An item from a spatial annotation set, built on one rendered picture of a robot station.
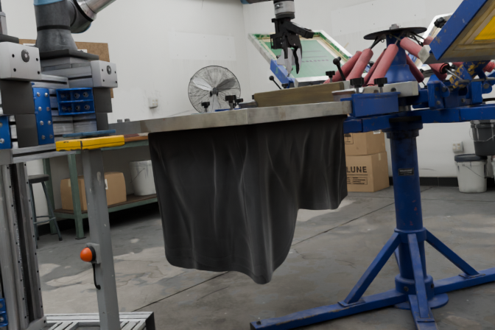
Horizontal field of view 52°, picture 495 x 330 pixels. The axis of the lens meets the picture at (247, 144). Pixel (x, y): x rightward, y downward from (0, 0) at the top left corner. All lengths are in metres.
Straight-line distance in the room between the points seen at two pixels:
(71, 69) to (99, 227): 0.69
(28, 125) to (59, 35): 0.54
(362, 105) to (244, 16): 6.04
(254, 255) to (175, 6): 5.52
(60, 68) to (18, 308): 0.81
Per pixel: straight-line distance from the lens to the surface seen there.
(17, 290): 1.83
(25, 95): 1.52
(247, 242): 1.42
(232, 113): 1.24
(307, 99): 1.82
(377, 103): 1.73
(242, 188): 1.38
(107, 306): 1.47
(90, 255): 1.42
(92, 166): 1.40
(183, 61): 6.63
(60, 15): 1.99
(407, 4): 6.24
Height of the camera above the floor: 0.97
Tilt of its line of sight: 3 degrees down
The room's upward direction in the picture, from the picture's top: 5 degrees counter-clockwise
